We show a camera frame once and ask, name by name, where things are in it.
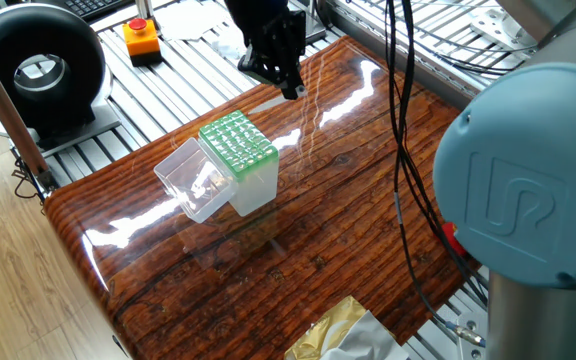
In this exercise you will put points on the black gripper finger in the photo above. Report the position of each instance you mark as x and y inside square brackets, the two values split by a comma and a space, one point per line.
[263, 72]
[290, 75]

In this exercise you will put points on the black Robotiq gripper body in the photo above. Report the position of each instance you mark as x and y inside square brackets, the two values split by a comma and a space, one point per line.
[268, 27]

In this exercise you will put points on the clear large pipette tip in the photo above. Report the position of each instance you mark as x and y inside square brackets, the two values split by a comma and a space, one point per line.
[268, 105]

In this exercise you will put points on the green pipette tip rack box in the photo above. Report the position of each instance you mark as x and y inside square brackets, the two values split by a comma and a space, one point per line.
[240, 145]

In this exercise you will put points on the clear plastic box lid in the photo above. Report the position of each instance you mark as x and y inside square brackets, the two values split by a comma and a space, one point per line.
[193, 182]

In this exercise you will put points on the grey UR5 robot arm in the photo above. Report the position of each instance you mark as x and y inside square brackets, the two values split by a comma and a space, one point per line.
[533, 175]

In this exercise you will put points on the clear crumpled plastic bag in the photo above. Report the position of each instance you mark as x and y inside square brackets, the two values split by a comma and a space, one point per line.
[230, 47]

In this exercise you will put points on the grey rectangular metal plate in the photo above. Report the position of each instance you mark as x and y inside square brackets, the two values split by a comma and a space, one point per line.
[315, 27]

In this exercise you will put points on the white paper sheet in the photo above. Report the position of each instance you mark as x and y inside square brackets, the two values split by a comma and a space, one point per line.
[188, 20]

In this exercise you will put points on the yellow emergency stop button box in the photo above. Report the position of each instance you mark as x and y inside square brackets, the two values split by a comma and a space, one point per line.
[142, 42]

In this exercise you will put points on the glossy wood-grain board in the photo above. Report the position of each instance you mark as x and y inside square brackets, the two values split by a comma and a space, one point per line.
[293, 240]

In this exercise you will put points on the black keyboard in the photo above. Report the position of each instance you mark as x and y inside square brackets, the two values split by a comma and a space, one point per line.
[93, 7]

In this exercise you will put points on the perforated aluminium plate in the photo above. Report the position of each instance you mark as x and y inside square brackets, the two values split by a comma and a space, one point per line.
[498, 27]

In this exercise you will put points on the red wooden peg toy base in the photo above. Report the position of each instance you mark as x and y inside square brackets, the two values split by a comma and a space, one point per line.
[453, 237]

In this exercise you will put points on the gold tissue pack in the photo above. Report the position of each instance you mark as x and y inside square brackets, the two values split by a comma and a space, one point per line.
[328, 330]

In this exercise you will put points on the brown metal pole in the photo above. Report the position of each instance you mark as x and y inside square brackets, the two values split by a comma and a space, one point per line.
[3, 105]

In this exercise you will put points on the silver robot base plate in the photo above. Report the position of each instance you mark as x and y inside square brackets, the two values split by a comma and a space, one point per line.
[473, 340]

